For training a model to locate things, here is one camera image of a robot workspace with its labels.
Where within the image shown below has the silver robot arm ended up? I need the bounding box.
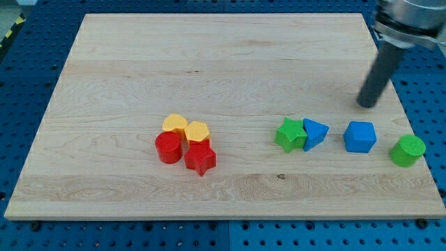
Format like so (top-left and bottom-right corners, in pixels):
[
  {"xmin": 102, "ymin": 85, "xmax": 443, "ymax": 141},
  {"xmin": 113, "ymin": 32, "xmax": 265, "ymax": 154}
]
[{"xmin": 373, "ymin": 0, "xmax": 445, "ymax": 49}]

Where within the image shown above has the blue triangle block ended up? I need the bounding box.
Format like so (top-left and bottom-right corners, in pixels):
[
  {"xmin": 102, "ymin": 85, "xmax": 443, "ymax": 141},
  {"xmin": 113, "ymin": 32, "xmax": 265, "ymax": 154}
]
[{"xmin": 303, "ymin": 118, "xmax": 329, "ymax": 151}]

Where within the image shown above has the blue cube block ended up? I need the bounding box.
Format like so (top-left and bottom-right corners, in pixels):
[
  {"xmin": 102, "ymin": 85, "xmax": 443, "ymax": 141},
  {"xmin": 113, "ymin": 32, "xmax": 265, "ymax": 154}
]
[{"xmin": 344, "ymin": 121, "xmax": 377, "ymax": 153}]

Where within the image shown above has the wooden board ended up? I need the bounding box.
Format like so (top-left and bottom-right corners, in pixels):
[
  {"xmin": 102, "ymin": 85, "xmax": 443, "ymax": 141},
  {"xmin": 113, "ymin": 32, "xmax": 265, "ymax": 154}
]
[{"xmin": 5, "ymin": 14, "xmax": 445, "ymax": 221}]

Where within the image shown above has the yellow pentagon block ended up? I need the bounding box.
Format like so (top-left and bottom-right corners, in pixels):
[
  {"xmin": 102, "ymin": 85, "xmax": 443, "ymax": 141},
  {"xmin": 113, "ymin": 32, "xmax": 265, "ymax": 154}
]
[{"xmin": 184, "ymin": 121, "xmax": 210, "ymax": 143}]

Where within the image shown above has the red star block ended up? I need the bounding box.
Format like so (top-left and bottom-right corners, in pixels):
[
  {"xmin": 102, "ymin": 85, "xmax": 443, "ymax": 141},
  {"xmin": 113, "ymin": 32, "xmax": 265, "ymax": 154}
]
[{"xmin": 184, "ymin": 139, "xmax": 217, "ymax": 176}]

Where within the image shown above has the yellow heart block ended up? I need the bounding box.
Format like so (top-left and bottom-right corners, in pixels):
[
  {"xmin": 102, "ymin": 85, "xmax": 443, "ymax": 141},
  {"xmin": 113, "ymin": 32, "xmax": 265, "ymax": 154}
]
[{"xmin": 162, "ymin": 114, "xmax": 188, "ymax": 140}]

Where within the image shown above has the red cylinder block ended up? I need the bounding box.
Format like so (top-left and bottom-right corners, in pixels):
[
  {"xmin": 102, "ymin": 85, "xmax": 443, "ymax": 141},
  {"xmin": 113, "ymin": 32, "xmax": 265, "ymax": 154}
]
[{"xmin": 155, "ymin": 132, "xmax": 183, "ymax": 164}]

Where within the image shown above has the green star block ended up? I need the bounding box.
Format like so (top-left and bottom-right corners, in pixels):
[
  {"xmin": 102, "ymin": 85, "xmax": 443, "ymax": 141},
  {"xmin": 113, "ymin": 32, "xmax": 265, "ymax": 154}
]
[{"xmin": 274, "ymin": 117, "xmax": 307, "ymax": 153}]

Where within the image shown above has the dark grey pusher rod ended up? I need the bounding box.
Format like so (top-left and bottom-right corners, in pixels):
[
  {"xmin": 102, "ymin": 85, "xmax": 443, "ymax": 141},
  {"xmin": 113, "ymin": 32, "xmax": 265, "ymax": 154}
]
[{"xmin": 356, "ymin": 42, "xmax": 406, "ymax": 108}]

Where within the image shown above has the green cylinder block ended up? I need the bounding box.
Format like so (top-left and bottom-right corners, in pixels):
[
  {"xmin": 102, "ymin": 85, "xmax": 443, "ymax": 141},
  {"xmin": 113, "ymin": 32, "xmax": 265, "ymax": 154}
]
[{"xmin": 390, "ymin": 135, "xmax": 426, "ymax": 167}]

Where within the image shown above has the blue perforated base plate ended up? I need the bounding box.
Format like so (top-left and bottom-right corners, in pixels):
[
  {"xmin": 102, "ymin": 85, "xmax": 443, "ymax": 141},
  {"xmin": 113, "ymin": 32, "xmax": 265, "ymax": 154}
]
[{"xmin": 1, "ymin": 0, "xmax": 445, "ymax": 250}]

